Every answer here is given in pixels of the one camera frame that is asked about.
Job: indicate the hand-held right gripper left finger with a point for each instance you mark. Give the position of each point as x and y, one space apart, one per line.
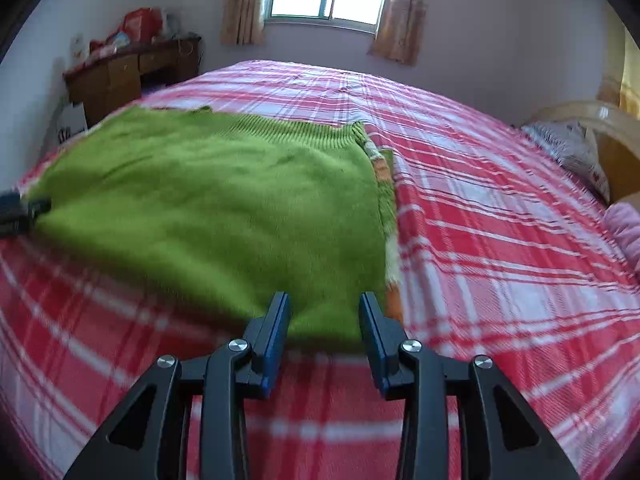
277 340

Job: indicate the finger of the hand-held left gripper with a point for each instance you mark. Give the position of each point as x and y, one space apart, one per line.
30 212
9 202

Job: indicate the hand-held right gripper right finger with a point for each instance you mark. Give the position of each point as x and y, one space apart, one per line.
372 340

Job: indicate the green striped knit sweater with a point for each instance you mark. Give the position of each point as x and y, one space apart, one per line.
200 210

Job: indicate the white paper bag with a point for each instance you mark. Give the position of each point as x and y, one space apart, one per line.
72 122

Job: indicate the bed with red plaid sheet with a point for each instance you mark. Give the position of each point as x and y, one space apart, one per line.
500 260

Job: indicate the brown wooden desk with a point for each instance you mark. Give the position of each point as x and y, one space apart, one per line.
115 80

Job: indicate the white upright card box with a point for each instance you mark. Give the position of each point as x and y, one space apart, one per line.
77 50

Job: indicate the pile of small boxes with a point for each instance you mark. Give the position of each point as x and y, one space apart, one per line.
110 45

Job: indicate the red gift box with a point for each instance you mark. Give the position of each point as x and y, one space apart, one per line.
140 25

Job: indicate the grey plastic bag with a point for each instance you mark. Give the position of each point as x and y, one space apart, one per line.
171 22

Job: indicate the patterned pillow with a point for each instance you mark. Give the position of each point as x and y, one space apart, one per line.
570 150

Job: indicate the pink blanket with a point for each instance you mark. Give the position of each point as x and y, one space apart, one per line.
625 232

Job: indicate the beige floral curtain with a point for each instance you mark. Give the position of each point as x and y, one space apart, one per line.
242 10
400 25

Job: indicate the cream wooden headboard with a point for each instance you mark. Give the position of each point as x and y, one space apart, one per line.
620 160

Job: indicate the yellow curtain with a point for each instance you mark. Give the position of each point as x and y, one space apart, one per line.
620 85

